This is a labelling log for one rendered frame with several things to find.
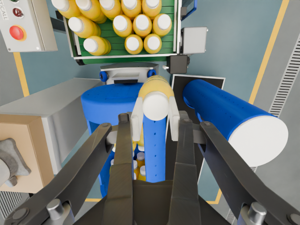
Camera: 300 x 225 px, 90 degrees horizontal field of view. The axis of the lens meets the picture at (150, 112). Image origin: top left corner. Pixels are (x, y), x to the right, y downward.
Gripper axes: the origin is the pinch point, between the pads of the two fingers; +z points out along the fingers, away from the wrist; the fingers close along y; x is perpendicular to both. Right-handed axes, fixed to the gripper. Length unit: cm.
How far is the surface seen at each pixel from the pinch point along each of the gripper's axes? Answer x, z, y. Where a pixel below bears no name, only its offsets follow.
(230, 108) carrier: -23, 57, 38
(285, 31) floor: 17, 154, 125
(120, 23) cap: 14.8, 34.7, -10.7
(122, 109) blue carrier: -6.7, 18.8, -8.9
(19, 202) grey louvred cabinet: -162, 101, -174
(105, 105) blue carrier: -5.5, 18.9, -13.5
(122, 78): -2.1, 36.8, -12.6
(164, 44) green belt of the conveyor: 9, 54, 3
